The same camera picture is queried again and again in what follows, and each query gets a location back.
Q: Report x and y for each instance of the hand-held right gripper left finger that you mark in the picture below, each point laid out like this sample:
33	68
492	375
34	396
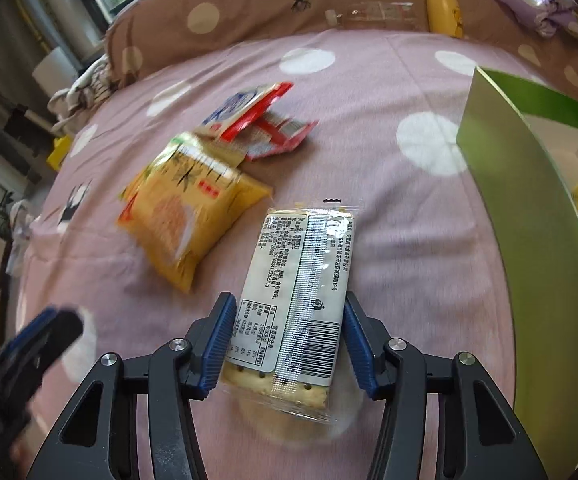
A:
216	345

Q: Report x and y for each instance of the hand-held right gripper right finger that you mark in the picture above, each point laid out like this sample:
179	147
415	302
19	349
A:
361	347

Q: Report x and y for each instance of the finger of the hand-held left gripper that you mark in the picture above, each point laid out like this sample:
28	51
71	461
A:
44	342

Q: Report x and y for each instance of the clear cracker packet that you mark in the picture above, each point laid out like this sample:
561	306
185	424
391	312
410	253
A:
294	280

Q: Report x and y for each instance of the yellow corn snack packet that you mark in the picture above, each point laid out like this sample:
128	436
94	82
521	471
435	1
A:
189	220

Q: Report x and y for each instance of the green cardboard box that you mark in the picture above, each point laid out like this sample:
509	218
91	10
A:
529	210

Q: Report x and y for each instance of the white blue snack packet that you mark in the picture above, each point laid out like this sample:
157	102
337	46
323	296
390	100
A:
234	107

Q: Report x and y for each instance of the pink spotted blanket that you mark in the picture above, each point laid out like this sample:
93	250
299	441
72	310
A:
369	170

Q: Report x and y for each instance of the small yellow object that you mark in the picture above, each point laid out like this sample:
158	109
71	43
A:
59	152

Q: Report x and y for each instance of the small red snack packet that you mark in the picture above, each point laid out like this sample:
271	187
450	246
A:
279	132

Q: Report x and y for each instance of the white patterned cloth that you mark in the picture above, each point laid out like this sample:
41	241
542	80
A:
86	85

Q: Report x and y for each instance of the clear plastic bottle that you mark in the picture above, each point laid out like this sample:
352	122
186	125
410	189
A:
374	14

